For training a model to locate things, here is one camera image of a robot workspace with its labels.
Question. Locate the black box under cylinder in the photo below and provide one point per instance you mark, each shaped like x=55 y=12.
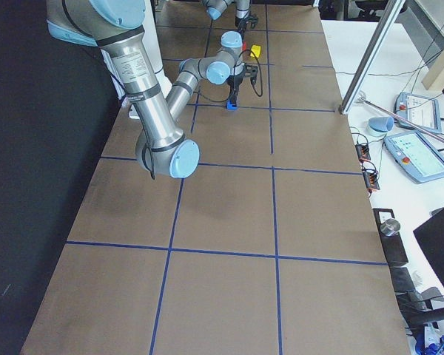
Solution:
x=392 y=244

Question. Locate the blue wooden block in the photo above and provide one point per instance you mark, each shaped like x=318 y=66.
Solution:
x=231 y=106

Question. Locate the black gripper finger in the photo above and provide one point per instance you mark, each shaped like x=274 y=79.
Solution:
x=233 y=94
x=242 y=34

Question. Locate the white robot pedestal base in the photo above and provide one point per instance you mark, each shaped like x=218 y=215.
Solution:
x=151 y=45

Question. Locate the aluminium frame post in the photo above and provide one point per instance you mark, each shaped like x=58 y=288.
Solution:
x=385 y=23

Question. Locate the light blue joint cap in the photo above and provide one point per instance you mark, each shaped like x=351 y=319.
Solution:
x=381 y=124

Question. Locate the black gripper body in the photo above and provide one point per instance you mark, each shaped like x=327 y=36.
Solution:
x=235 y=80
x=241 y=23

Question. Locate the yellow wooden block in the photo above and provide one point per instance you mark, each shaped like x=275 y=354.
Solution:
x=255 y=51

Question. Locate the metal cylinder weight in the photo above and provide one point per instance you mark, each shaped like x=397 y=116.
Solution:
x=390 y=227

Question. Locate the black orange connector block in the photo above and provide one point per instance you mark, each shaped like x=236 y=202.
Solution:
x=363 y=153

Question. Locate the far teach pendant tablet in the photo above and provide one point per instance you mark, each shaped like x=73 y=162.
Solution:
x=419 y=110

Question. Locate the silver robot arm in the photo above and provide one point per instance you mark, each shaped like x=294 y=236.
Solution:
x=126 y=31
x=225 y=7

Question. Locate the teach pendant tablet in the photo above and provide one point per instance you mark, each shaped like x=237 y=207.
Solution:
x=419 y=110
x=416 y=156

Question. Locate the near teach pendant tablet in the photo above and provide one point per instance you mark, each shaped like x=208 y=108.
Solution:
x=416 y=156

